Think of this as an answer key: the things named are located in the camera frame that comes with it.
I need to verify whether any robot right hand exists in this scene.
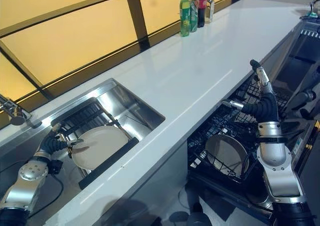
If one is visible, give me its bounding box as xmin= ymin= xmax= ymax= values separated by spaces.
xmin=222 ymin=59 xmax=281 ymax=124

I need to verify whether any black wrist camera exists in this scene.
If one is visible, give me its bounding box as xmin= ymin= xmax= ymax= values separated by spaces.
xmin=50 ymin=159 xmax=64 ymax=175

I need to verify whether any clear bottle with yellow liquid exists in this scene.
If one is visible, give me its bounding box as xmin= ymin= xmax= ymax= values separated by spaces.
xmin=204 ymin=0 xmax=216 ymax=25

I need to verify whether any dark open appliance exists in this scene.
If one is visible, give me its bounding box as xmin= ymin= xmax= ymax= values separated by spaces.
xmin=271 ymin=17 xmax=320 ymax=93

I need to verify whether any cream plate with plain rim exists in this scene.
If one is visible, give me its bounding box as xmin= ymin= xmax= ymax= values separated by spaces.
xmin=71 ymin=125 xmax=130 ymax=170

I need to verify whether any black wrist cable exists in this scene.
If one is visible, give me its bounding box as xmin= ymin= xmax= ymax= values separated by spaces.
xmin=29 ymin=172 xmax=65 ymax=213

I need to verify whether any cream plate with dark rim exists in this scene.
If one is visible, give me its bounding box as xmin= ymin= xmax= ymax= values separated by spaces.
xmin=204 ymin=134 xmax=250 ymax=177

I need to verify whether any black and silver machine part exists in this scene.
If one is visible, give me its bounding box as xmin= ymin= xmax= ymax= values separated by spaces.
xmin=284 ymin=82 xmax=320 ymax=121

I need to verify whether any robot dark foot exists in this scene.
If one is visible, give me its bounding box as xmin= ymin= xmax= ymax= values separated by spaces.
xmin=168 ymin=202 xmax=212 ymax=226

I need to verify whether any black sink dish rack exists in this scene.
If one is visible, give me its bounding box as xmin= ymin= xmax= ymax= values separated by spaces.
xmin=50 ymin=97 xmax=140 ymax=190

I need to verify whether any black wire dishwasher rack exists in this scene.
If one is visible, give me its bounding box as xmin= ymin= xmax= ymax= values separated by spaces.
xmin=186 ymin=77 xmax=294 ymax=185

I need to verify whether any dark device with cables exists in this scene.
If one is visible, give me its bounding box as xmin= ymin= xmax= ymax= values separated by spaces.
xmin=298 ymin=0 xmax=320 ymax=21

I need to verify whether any dark cola bottle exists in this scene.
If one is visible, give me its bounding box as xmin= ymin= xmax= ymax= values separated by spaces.
xmin=197 ymin=0 xmax=208 ymax=29

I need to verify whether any chrome faucet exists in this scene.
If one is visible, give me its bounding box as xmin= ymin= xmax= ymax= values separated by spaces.
xmin=0 ymin=94 xmax=33 ymax=126

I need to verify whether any green soda bottle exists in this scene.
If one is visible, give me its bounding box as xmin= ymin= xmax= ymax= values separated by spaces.
xmin=179 ymin=0 xmax=192 ymax=38

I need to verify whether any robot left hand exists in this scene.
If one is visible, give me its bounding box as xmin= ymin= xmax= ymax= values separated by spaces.
xmin=37 ymin=128 xmax=89 ymax=159

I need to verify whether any stainless steel sink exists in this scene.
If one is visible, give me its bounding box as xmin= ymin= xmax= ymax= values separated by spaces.
xmin=0 ymin=77 xmax=166 ymax=197

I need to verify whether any green drink can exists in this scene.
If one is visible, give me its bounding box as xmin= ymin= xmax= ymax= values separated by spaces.
xmin=189 ymin=0 xmax=200 ymax=33

